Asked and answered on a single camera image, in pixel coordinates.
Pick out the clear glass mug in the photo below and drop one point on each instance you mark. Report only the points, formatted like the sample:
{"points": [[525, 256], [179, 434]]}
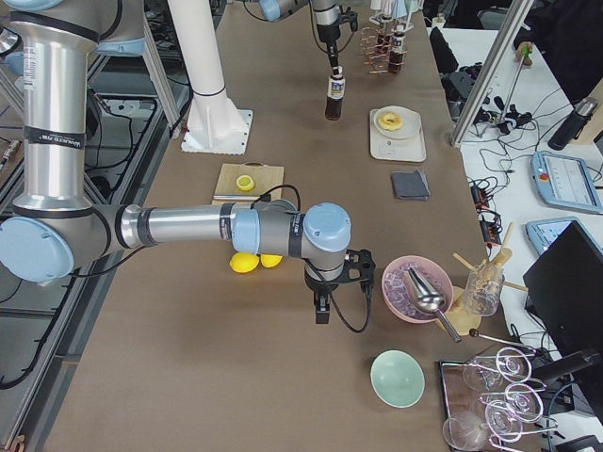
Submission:
{"points": [[483, 288]]}

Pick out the blue teach pendant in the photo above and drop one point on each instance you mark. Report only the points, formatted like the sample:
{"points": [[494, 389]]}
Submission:
{"points": [[565, 182], [542, 233]]}

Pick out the glazed donut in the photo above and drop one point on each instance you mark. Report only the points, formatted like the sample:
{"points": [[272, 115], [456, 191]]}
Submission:
{"points": [[390, 121]]}

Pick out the yellow lemon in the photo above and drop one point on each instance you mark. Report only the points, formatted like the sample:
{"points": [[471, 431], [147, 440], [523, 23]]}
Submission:
{"points": [[244, 262], [270, 260]]}

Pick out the wine glass rack tray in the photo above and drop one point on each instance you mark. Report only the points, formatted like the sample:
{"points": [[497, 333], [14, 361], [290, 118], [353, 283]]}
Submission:
{"points": [[492, 402]]}

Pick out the half lemon slice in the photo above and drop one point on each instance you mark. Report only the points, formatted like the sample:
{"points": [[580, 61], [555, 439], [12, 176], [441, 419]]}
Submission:
{"points": [[245, 183]]}

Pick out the wooden cutting board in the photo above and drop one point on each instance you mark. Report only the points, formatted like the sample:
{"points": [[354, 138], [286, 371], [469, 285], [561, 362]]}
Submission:
{"points": [[265, 176]]}

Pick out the black monitor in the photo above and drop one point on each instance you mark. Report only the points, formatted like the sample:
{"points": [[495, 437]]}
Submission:
{"points": [[565, 290]]}

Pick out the wooden mug stand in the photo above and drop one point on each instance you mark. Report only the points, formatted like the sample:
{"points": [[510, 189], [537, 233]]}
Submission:
{"points": [[460, 316]]}

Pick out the black water bottle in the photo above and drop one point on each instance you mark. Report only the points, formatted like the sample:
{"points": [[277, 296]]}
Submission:
{"points": [[573, 123]]}

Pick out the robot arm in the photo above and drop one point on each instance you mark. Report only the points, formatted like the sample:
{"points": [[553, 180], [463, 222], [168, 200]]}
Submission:
{"points": [[56, 230], [328, 17]]}

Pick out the white round plate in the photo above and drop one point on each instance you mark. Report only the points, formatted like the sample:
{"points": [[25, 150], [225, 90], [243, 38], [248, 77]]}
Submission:
{"points": [[411, 122]]}

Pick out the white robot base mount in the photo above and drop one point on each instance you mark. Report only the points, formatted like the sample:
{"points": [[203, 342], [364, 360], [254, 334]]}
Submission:
{"points": [[214, 124]]}

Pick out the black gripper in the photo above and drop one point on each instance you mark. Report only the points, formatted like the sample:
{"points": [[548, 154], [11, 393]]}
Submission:
{"points": [[326, 35], [317, 284]]}

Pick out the white serving tray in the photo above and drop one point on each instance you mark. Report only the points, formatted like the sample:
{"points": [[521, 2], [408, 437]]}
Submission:
{"points": [[406, 144]]}

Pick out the yellow lemon upper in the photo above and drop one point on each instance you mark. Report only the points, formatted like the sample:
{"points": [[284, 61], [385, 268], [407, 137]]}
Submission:
{"points": [[244, 262]]}

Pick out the aluminium frame post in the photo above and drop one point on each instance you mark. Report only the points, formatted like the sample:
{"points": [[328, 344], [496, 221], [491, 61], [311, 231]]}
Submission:
{"points": [[515, 16]]}

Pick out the green ceramic bowl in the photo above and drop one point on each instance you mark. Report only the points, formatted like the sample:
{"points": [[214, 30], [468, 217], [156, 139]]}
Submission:
{"points": [[397, 379]]}

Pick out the steel ice scoop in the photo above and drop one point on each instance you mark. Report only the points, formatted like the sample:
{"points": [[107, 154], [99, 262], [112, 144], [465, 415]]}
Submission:
{"points": [[428, 300]]}

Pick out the yellow lemon lower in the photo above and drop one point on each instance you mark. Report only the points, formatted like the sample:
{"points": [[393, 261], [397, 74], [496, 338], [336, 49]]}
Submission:
{"points": [[270, 260]]}

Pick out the copper wire bottle rack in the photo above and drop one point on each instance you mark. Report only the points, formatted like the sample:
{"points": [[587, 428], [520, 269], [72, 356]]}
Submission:
{"points": [[375, 47]]}

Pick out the pink bowl with ice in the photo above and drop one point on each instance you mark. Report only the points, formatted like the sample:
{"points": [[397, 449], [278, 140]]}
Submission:
{"points": [[396, 295]]}

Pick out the grey folded cloth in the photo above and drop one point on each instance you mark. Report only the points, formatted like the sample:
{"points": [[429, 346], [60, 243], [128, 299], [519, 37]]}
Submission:
{"points": [[410, 185]]}

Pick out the tea bottle white cap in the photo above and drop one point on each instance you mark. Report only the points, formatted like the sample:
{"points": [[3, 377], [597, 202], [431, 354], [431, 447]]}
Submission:
{"points": [[335, 94]]}

